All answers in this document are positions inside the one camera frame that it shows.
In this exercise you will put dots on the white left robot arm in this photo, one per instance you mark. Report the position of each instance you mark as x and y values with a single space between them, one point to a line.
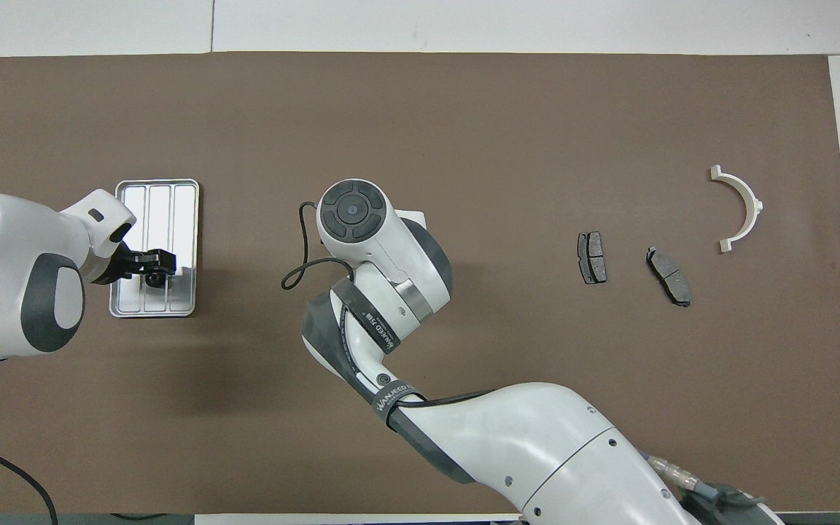
19 240

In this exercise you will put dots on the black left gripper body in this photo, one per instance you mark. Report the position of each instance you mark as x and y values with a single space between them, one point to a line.
119 266

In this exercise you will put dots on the curved dark brake pad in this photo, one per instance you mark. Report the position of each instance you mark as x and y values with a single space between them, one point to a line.
669 277

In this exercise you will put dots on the large black bearing gear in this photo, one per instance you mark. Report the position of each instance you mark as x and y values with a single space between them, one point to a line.
154 281

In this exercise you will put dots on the silver metal tray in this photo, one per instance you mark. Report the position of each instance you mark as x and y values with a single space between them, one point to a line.
172 219

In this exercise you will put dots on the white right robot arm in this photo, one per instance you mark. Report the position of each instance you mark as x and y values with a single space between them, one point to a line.
537 437

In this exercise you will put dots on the brown table mat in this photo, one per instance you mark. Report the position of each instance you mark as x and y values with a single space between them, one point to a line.
537 146

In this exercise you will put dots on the rectangular dark brake pad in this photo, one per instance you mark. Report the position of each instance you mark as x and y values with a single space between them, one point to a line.
593 259

